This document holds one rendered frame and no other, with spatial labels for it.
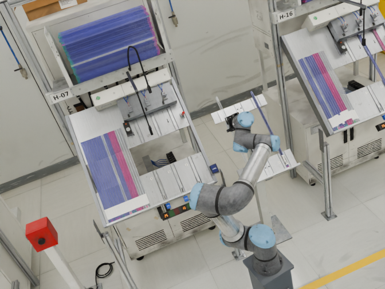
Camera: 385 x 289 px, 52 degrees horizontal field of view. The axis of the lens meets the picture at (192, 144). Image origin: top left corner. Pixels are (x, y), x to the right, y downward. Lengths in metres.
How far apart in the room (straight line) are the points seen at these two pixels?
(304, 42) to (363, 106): 0.55
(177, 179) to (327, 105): 1.04
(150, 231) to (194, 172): 0.69
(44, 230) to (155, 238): 0.82
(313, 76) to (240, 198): 1.28
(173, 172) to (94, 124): 0.57
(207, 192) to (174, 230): 1.34
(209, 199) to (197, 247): 1.42
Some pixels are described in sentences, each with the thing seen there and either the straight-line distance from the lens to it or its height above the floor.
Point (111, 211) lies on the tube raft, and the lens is 2.33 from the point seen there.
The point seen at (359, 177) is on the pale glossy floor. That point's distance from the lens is 3.34.
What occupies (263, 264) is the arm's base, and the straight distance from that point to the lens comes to 2.02.
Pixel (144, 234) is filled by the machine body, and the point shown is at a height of 0.25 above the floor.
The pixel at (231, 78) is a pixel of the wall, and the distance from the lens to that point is 4.34.
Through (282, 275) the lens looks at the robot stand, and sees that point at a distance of 2.07.
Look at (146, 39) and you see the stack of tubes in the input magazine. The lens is 2.34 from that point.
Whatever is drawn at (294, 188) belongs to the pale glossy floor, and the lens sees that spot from 3.26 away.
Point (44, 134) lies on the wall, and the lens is 4.19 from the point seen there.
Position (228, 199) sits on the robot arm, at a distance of 1.56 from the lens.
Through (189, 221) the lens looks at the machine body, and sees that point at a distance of 2.89.
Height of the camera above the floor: 2.22
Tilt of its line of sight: 34 degrees down
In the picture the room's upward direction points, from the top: 16 degrees counter-clockwise
